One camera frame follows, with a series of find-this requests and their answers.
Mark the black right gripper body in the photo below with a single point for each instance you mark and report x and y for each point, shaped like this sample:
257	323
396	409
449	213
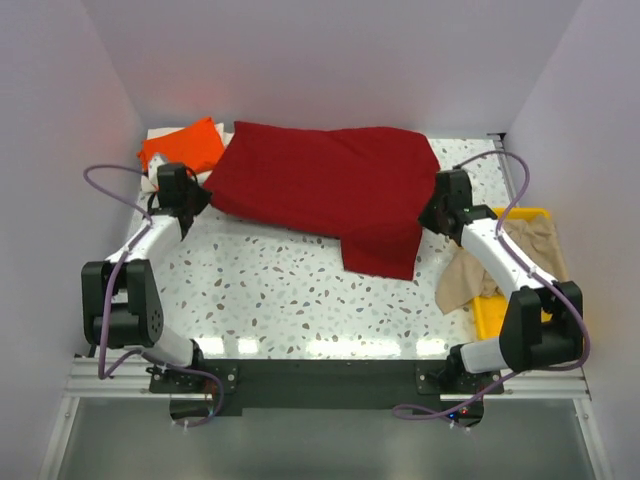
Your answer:
430	218

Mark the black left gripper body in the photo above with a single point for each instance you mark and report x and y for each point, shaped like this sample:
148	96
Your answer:
196	197

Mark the dark red t-shirt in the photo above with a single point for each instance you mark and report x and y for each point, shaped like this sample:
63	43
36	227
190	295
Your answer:
365	187

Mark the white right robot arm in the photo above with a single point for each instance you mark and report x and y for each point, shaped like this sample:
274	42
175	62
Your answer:
543	325

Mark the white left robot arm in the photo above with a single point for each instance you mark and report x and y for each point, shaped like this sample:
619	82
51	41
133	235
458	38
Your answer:
122	310

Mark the folded white t-shirt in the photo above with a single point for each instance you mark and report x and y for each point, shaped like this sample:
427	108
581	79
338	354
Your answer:
149	181

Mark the folded orange t-shirt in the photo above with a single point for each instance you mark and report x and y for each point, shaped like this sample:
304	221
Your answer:
198	146

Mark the beige t-shirt in bin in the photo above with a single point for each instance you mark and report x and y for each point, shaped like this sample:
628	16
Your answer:
464	278

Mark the yellow plastic bin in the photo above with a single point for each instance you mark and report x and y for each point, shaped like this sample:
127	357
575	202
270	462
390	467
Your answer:
495	315

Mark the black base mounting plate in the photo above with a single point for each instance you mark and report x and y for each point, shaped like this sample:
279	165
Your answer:
230	387

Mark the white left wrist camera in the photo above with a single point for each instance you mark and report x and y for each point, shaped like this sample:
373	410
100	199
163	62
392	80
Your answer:
159	161

